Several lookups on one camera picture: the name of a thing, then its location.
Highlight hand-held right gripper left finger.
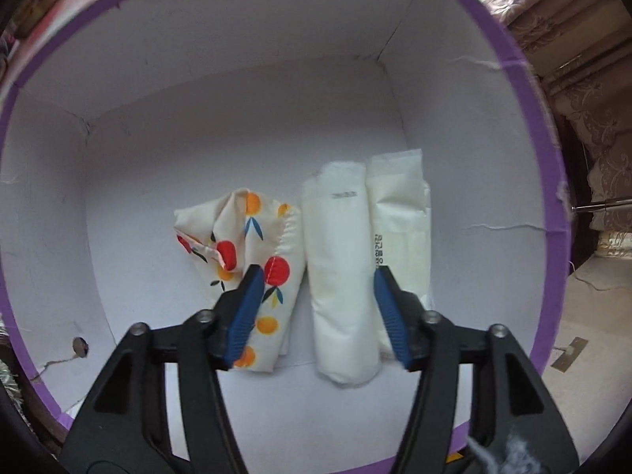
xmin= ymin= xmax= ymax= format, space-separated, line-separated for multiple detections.
xmin=60 ymin=263 xmax=267 ymax=474

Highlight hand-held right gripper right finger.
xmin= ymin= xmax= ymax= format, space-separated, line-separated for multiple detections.
xmin=372 ymin=265 xmax=579 ymax=474

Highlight white soft packet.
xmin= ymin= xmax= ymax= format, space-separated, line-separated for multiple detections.
xmin=365 ymin=148 xmax=434 ymax=356
xmin=301 ymin=159 xmax=382 ymax=387

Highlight fruit print cloth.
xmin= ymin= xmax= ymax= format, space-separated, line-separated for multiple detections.
xmin=173 ymin=188 xmax=303 ymax=371

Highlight white box with purple rim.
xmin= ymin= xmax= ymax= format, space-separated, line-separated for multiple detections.
xmin=0 ymin=0 xmax=574 ymax=461

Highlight white yarn tuft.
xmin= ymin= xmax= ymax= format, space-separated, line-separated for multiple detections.
xmin=466 ymin=425 xmax=536 ymax=474

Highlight brass plate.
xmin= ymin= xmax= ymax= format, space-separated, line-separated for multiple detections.
xmin=550 ymin=337 xmax=589 ymax=372

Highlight metal rod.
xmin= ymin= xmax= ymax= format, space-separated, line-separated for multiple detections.
xmin=572 ymin=198 xmax=632 ymax=211

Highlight beige lace curtain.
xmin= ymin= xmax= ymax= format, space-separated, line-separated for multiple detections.
xmin=486 ymin=0 xmax=632 ymax=262

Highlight thin white cable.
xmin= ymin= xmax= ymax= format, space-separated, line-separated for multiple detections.
xmin=568 ymin=261 xmax=624 ymax=293

